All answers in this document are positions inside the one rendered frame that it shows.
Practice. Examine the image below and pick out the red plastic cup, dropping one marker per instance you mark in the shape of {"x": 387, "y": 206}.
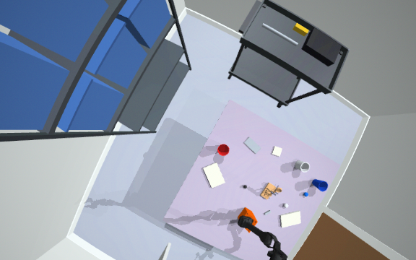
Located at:
{"x": 223, "y": 149}

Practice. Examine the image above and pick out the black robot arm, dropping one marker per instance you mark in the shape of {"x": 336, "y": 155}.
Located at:
{"x": 266, "y": 238}

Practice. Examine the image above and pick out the blue cup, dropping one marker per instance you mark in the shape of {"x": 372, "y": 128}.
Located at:
{"x": 321, "y": 185}

